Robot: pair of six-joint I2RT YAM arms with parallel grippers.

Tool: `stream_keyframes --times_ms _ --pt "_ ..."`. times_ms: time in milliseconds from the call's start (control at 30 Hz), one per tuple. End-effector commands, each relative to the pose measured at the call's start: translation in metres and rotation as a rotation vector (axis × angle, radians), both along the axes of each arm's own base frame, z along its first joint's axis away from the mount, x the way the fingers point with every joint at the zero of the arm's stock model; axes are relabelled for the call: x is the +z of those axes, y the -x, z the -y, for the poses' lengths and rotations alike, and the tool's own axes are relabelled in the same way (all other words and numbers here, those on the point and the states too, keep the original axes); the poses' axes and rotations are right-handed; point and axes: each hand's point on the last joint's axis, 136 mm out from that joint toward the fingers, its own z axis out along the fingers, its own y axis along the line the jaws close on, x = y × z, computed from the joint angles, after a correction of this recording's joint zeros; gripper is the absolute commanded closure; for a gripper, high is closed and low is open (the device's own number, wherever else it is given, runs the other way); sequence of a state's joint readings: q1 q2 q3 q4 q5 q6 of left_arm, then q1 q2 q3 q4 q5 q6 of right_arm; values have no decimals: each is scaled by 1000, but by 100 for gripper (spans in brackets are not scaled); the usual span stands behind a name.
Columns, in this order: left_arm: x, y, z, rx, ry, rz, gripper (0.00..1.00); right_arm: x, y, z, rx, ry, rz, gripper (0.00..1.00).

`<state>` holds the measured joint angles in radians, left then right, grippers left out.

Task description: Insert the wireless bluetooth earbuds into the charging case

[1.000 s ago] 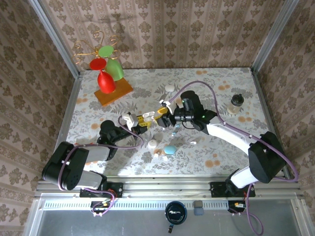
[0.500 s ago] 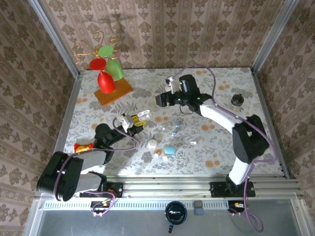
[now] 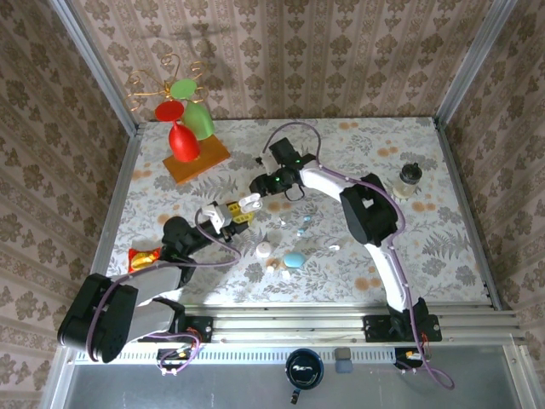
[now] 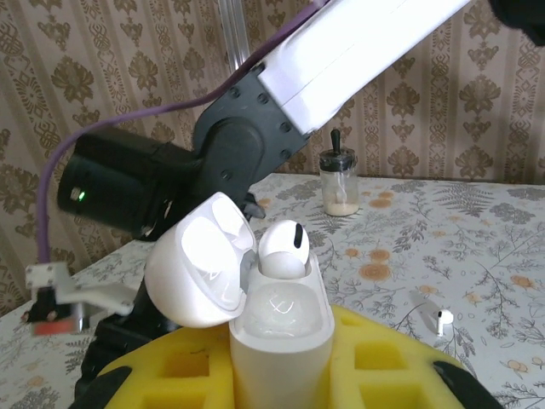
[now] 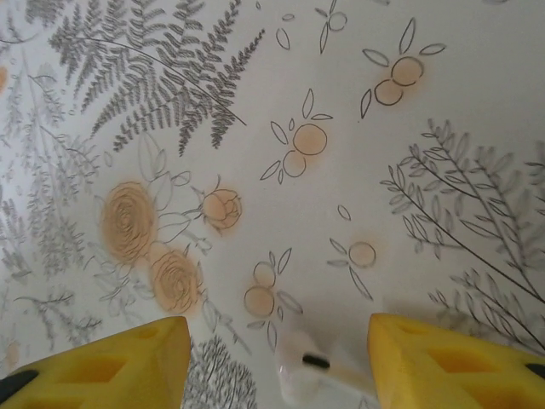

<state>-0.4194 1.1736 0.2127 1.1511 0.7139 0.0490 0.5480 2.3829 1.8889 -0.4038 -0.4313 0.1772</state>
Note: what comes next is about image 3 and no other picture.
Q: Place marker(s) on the white round earbud case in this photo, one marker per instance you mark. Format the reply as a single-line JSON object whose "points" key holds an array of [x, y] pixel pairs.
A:
{"points": [[263, 249]]}

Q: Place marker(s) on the light blue earbud case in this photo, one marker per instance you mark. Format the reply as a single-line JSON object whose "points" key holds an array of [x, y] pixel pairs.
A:
{"points": [[294, 260]]}

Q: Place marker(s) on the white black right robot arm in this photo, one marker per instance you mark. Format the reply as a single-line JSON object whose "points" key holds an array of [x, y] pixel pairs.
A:
{"points": [[370, 209]]}

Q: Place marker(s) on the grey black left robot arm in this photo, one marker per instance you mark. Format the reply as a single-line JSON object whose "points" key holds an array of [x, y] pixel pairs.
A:
{"points": [[153, 279]]}

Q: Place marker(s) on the red yellow snack packet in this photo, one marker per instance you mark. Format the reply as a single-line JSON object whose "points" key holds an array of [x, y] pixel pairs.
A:
{"points": [[142, 260]]}

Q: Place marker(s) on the red wine glass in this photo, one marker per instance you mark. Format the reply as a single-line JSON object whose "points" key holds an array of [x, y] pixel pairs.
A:
{"points": [[184, 142]]}

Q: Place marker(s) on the green wine glass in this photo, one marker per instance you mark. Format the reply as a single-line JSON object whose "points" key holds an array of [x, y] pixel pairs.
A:
{"points": [[198, 121]]}

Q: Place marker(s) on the black connector box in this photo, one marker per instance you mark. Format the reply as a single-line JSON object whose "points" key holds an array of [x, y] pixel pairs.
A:
{"points": [[174, 357], [409, 357]]}

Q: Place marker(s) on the glass jar black lid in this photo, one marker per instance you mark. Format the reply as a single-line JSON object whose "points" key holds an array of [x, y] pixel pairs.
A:
{"points": [[408, 179]]}

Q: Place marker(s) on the grey metal tray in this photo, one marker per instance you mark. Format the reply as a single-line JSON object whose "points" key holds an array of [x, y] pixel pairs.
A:
{"points": [[213, 387]]}

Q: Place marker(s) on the black round bowl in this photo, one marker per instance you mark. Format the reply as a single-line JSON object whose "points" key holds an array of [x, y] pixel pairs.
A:
{"points": [[304, 368]]}

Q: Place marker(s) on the blue grey small block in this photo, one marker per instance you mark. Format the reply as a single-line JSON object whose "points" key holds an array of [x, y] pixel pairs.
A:
{"points": [[344, 365]]}

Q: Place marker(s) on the small black device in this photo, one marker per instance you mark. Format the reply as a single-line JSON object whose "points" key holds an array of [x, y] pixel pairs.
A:
{"points": [[294, 396]]}

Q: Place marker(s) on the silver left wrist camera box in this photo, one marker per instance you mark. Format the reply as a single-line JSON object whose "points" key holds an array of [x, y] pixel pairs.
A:
{"points": [[213, 213]]}

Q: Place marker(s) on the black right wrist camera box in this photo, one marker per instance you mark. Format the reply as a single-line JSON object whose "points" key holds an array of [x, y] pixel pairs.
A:
{"points": [[283, 149]]}

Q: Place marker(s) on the aluminium side rail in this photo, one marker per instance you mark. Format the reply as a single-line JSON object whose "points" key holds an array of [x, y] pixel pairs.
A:
{"points": [[126, 170], [462, 191]]}

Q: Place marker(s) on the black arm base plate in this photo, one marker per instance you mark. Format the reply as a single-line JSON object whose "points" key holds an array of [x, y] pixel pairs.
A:
{"points": [[374, 328], [200, 328]]}

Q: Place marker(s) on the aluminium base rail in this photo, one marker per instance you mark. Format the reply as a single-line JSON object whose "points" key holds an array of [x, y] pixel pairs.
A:
{"points": [[289, 326]]}

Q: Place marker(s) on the aluminium frame post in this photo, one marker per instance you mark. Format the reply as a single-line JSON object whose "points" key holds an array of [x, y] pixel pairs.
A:
{"points": [[477, 59], [95, 68]]}

